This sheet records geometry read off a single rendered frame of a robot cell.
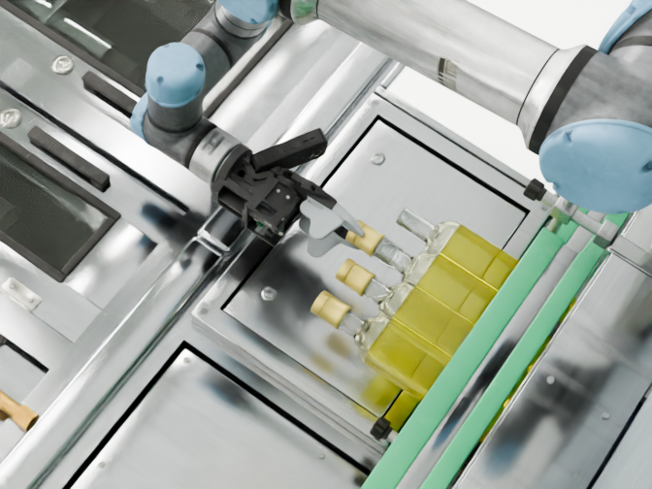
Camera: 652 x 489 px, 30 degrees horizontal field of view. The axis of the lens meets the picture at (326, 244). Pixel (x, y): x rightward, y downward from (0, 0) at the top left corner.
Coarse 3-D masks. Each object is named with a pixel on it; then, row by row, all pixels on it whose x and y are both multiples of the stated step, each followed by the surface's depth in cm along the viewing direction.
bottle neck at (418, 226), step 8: (408, 208) 168; (400, 216) 166; (408, 216) 166; (416, 216) 166; (400, 224) 167; (408, 224) 166; (416, 224) 166; (424, 224) 166; (432, 224) 166; (408, 232) 167; (416, 232) 166; (424, 232) 166; (424, 240) 166
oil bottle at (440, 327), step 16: (400, 288) 160; (416, 288) 160; (384, 304) 160; (400, 304) 159; (416, 304) 159; (432, 304) 159; (400, 320) 158; (416, 320) 158; (432, 320) 158; (448, 320) 159; (464, 320) 159; (432, 336) 157; (448, 336) 158; (464, 336) 158; (448, 352) 157; (528, 368) 157
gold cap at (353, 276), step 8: (344, 264) 162; (352, 264) 162; (344, 272) 162; (352, 272) 162; (360, 272) 162; (368, 272) 162; (344, 280) 162; (352, 280) 162; (360, 280) 162; (368, 280) 161; (352, 288) 162; (360, 288) 162
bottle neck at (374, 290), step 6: (372, 282) 162; (378, 282) 162; (366, 288) 162; (372, 288) 161; (378, 288) 161; (384, 288) 161; (366, 294) 162; (372, 294) 162; (378, 294) 161; (372, 300) 162; (378, 300) 161
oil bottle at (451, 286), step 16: (416, 256) 163; (432, 256) 163; (416, 272) 162; (432, 272) 162; (448, 272) 162; (464, 272) 162; (432, 288) 161; (448, 288) 161; (464, 288) 161; (480, 288) 161; (448, 304) 160; (464, 304) 160; (480, 304) 160
